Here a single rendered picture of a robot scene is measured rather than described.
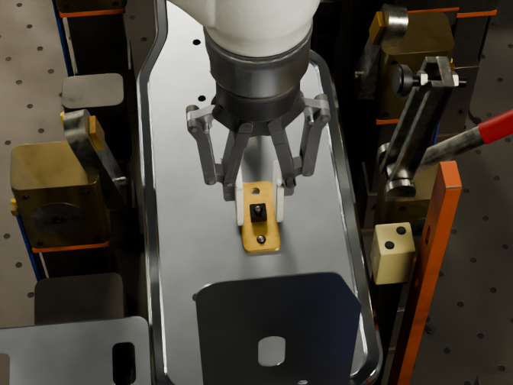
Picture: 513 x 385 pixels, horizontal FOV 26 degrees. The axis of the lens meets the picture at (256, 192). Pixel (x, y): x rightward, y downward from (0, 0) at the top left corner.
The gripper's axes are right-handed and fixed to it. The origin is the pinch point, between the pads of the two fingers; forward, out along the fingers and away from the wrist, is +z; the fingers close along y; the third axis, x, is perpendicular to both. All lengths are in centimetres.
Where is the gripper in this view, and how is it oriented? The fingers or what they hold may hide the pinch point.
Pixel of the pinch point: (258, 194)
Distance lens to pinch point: 112.7
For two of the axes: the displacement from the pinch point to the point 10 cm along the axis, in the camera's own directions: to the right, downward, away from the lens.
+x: 1.0, 8.3, -5.6
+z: 0.0, 5.6, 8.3
